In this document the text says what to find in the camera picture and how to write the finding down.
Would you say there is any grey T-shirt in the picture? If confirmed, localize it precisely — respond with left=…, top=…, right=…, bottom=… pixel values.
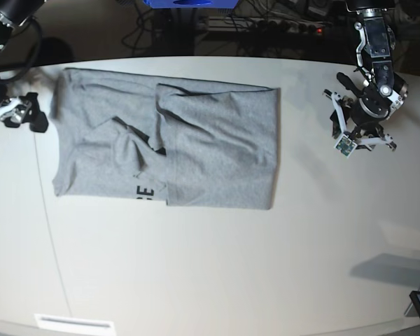
left=50, top=68, right=279, bottom=210

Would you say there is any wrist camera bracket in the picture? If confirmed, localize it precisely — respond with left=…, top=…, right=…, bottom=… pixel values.
left=0, top=97, right=22, bottom=121
left=323, top=90, right=397, bottom=158

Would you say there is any blue plastic mount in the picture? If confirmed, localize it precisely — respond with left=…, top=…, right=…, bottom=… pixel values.
left=143, top=0, right=238, bottom=9

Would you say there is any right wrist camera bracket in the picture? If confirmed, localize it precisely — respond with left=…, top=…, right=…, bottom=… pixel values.
left=0, top=97, right=22, bottom=121

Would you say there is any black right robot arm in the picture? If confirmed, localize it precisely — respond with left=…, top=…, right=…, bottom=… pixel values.
left=0, top=0, right=48, bottom=133

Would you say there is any white label strip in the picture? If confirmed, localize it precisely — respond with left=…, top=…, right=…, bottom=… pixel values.
left=34, top=314, right=115, bottom=328

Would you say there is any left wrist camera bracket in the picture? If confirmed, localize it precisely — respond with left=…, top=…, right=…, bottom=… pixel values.
left=323, top=90, right=397, bottom=158

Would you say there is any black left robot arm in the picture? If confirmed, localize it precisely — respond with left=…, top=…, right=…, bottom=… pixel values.
left=323, top=1, right=408, bottom=158

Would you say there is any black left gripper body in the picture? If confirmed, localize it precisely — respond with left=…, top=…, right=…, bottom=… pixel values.
left=330, top=97, right=385, bottom=151

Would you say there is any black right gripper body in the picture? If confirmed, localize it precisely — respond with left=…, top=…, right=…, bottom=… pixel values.
left=0, top=92, right=39, bottom=128

